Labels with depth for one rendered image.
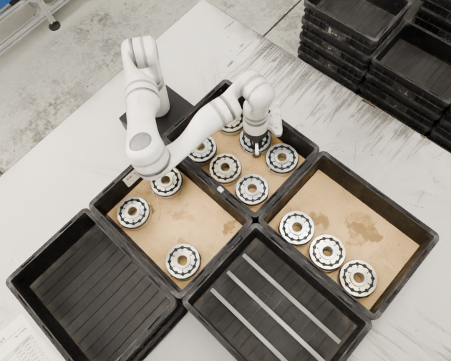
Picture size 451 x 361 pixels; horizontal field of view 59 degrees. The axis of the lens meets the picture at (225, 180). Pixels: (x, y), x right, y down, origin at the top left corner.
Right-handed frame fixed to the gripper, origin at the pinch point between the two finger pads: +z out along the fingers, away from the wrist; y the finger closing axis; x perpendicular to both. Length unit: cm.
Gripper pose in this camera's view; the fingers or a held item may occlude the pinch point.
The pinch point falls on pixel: (255, 147)
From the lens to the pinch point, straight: 130.6
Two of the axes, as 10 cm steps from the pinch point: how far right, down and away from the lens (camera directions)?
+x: 10.0, -0.5, -0.5
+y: 0.3, 9.2, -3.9
